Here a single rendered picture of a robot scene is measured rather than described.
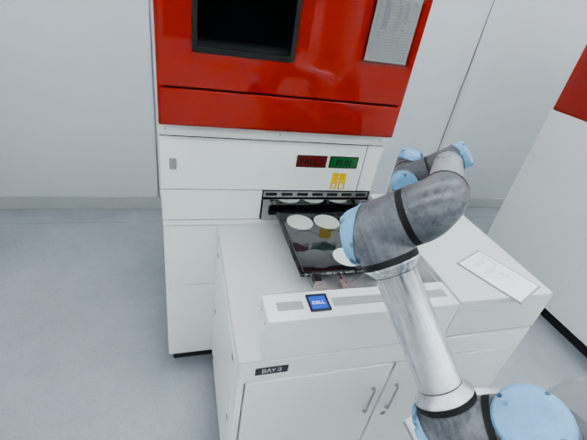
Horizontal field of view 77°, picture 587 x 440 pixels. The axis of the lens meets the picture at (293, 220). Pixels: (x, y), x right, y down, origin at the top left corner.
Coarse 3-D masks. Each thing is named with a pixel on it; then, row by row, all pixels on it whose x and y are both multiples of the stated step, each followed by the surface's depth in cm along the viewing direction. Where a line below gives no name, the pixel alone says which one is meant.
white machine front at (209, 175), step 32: (160, 128) 117; (192, 128) 120; (224, 128) 123; (160, 160) 123; (192, 160) 126; (224, 160) 129; (256, 160) 132; (288, 160) 135; (192, 192) 132; (224, 192) 136; (256, 192) 139; (192, 224) 140
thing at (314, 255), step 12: (288, 216) 141; (312, 216) 143; (336, 216) 146; (288, 228) 133; (312, 228) 136; (324, 228) 137; (336, 228) 138; (300, 240) 128; (312, 240) 129; (324, 240) 130; (336, 240) 132; (300, 252) 122; (312, 252) 123; (324, 252) 124; (300, 264) 117; (312, 264) 118; (324, 264) 119; (336, 264) 120
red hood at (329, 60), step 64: (192, 0) 96; (256, 0) 101; (320, 0) 104; (384, 0) 108; (192, 64) 105; (256, 64) 109; (320, 64) 114; (384, 64) 119; (256, 128) 121; (320, 128) 126; (384, 128) 132
